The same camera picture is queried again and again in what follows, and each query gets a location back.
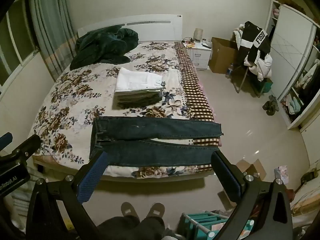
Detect person's dark trousers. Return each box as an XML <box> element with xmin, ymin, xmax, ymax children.
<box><xmin>96</xmin><ymin>215</ymin><xmax>175</xmax><ymax>240</ymax></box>

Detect pale hanging clothes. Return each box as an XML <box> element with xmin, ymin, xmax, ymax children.
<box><xmin>299</xmin><ymin>60</ymin><xmax>320</xmax><ymax>90</ymax></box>

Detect person's left grey slipper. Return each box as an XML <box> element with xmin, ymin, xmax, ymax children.
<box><xmin>121</xmin><ymin>202</ymin><xmax>140</xmax><ymax>221</ymax></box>

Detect white nightstand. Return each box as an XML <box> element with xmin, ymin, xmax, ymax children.
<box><xmin>184</xmin><ymin>40</ymin><xmax>213</xmax><ymax>71</ymax></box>

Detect teal folded towel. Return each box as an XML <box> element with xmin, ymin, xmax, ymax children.
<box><xmin>287</xmin><ymin>97</ymin><xmax>304</xmax><ymax>114</ymax></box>

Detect light patterned quilt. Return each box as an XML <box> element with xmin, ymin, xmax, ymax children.
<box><xmin>291</xmin><ymin>177</ymin><xmax>320</xmax><ymax>215</ymax></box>

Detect dark metal chair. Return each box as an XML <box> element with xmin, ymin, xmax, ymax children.
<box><xmin>230</xmin><ymin>60</ymin><xmax>268</xmax><ymax>98</ymax></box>

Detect olive folded pants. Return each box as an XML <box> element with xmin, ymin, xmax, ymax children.
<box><xmin>114</xmin><ymin>89</ymin><xmax>163</xmax><ymax>101</ymax></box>

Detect bed with floral sheet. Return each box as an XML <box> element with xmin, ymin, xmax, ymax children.
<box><xmin>26</xmin><ymin>41</ymin><xmax>224</xmax><ymax>180</ymax></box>

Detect grey-green curtain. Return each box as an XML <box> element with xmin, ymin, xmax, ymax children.
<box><xmin>29</xmin><ymin>0</ymin><xmax>78</xmax><ymax>80</ymax></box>

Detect white wardrobe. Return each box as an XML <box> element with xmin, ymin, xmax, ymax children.
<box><xmin>265</xmin><ymin>0</ymin><xmax>320</xmax><ymax>130</ymax></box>

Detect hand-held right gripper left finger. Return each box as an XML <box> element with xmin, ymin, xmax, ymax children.
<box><xmin>26</xmin><ymin>151</ymin><xmax>110</xmax><ymax>240</ymax></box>

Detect teal storage rack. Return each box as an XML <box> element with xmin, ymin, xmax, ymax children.
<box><xmin>180</xmin><ymin>211</ymin><xmax>255</xmax><ymax>240</ymax></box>

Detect black and white jacket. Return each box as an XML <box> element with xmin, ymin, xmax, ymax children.
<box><xmin>236</xmin><ymin>21</ymin><xmax>272</xmax><ymax>67</ymax></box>

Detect open small cardboard box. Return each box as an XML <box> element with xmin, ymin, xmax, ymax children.
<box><xmin>235</xmin><ymin>159</ymin><xmax>267</xmax><ymax>182</ymax></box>

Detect dark folded pants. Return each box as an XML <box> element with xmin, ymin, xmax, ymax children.
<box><xmin>114</xmin><ymin>97</ymin><xmax>162</xmax><ymax>110</ymax></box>

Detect olive plush slipper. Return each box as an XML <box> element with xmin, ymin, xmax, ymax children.
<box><xmin>262</xmin><ymin>100</ymin><xmax>275</xmax><ymax>116</ymax></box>
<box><xmin>269</xmin><ymin>94</ymin><xmax>280</xmax><ymax>111</ymax></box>

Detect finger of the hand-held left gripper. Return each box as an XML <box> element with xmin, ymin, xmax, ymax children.
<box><xmin>0</xmin><ymin>133</ymin><xmax>13</xmax><ymax>153</ymax></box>
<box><xmin>12</xmin><ymin>134</ymin><xmax>42</xmax><ymax>159</ymax></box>

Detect pink printed packet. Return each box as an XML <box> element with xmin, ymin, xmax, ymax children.
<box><xmin>274</xmin><ymin>165</ymin><xmax>289</xmax><ymax>183</ymax></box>

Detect white headboard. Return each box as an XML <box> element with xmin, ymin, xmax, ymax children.
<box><xmin>77</xmin><ymin>14</ymin><xmax>183</xmax><ymax>43</ymax></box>

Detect pale ribbed cloth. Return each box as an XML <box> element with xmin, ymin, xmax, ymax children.
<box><xmin>0</xmin><ymin>180</ymin><xmax>34</xmax><ymax>217</ymax></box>

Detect teal storage box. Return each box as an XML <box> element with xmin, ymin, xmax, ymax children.
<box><xmin>260</xmin><ymin>79</ymin><xmax>273</xmax><ymax>93</ymax></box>

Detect person's grey slipper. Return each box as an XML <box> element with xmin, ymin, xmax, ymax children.
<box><xmin>121</xmin><ymin>202</ymin><xmax>140</xmax><ymax>221</ymax></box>
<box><xmin>146</xmin><ymin>202</ymin><xmax>165</xmax><ymax>220</ymax></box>

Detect white folded pants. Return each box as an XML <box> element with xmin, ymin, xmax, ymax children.
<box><xmin>114</xmin><ymin>67</ymin><xmax>166</xmax><ymax>93</ymax></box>

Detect dark green blanket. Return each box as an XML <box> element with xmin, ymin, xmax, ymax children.
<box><xmin>69</xmin><ymin>26</ymin><xmax>139</xmax><ymax>71</ymax></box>

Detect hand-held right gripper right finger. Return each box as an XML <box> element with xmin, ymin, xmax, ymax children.
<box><xmin>211</xmin><ymin>151</ymin><xmax>293</xmax><ymax>240</ymax></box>

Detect brown checked bedsheet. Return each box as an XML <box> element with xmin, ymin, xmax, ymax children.
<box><xmin>174</xmin><ymin>42</ymin><xmax>224</xmax><ymax>173</ymax></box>

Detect blue jeans pants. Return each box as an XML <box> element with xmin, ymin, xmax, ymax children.
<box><xmin>89</xmin><ymin>116</ymin><xmax>223</xmax><ymax>167</ymax></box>

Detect white-framed window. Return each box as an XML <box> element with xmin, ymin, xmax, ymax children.
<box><xmin>0</xmin><ymin>0</ymin><xmax>40</xmax><ymax>85</ymax></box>

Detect person's right grey slipper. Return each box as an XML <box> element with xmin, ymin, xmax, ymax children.
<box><xmin>146</xmin><ymin>202</ymin><xmax>165</xmax><ymax>220</ymax></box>

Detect chair with clothes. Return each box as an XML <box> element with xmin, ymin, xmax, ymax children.
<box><xmin>232</xmin><ymin>24</ymin><xmax>273</xmax><ymax>82</ymax></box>

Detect brown cardboard box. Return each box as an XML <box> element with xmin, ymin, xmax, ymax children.
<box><xmin>208</xmin><ymin>37</ymin><xmax>239</xmax><ymax>75</ymax></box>

